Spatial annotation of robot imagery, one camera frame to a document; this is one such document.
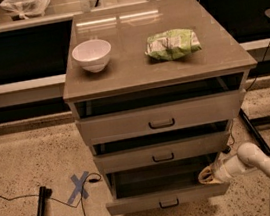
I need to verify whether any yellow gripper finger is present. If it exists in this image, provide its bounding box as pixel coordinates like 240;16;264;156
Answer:
198;165;215;180
199;175;220;185

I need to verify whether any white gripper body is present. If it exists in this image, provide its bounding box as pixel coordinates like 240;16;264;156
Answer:
211;156;244;183

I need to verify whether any grey drawer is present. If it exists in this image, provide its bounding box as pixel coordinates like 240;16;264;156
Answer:
106;154;229;216
93;131;229;173
75;91;245;146

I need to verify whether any grey drawer cabinet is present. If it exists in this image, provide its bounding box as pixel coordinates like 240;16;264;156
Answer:
50;0;270;216

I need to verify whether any black stand leg right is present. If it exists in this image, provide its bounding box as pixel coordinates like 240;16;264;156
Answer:
239;109;270;156

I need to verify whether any blue tape cross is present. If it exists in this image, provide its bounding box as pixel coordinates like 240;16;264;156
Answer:
67;171;88;205

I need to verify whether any green snack bag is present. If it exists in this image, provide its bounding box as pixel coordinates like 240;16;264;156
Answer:
145;28;202;61

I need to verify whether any white bowl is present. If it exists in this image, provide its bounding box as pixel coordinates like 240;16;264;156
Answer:
71;39;112;73

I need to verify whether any clear plastic bag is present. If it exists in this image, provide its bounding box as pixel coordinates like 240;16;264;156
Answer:
0;0;50;20

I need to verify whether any black cable right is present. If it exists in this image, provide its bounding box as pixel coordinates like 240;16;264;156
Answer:
204;27;270;155

